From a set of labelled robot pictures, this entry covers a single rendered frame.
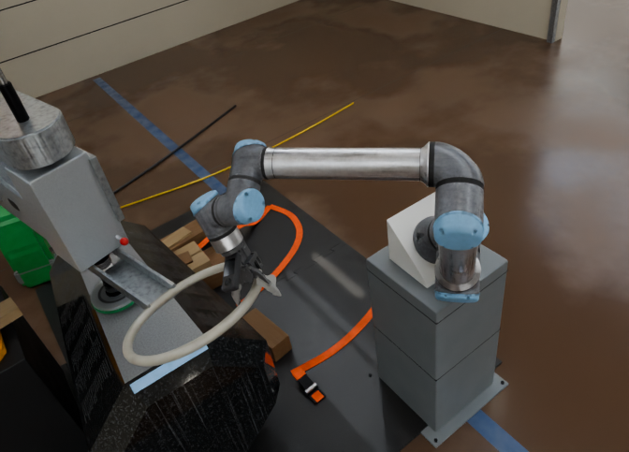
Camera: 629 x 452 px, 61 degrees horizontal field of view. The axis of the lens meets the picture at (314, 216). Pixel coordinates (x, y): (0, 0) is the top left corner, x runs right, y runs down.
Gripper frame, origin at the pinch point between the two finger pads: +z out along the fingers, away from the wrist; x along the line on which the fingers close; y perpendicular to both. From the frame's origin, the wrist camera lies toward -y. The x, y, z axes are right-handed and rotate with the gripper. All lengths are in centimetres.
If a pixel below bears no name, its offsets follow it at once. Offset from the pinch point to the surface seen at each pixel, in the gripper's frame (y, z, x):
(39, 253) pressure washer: 125, -2, 220
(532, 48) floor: 476, 73, -113
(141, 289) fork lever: 17, -7, 53
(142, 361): -23.6, -5.0, 27.6
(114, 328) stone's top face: 22, 9, 83
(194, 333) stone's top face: 23, 20, 50
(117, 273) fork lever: 24, -13, 67
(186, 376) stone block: 10, 29, 53
